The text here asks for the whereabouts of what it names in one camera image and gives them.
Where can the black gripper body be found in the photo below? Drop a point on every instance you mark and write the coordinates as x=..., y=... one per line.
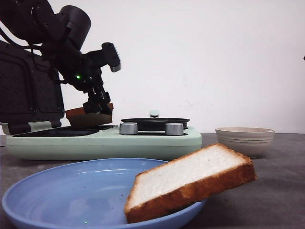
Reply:
x=83, y=72

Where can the bread slice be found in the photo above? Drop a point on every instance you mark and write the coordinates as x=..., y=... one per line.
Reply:
x=79, y=119
x=181, y=182

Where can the breakfast maker hinged lid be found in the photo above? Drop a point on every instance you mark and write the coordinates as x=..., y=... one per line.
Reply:
x=30, y=95

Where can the beige ribbed bowl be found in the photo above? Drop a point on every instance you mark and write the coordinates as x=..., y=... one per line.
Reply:
x=250, y=141

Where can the left silver knob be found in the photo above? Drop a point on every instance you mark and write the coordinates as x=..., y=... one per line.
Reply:
x=129, y=128

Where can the silver knob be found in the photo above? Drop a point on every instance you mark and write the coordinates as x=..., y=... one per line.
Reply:
x=129, y=128
x=174, y=129

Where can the black round frying pan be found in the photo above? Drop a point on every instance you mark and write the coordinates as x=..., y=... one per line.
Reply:
x=155, y=123

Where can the right silver knob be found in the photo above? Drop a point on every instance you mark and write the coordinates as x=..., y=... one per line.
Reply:
x=174, y=129

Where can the blue plate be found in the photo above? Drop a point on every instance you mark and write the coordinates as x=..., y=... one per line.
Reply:
x=84, y=195

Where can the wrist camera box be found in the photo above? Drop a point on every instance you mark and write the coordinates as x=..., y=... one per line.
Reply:
x=107, y=55

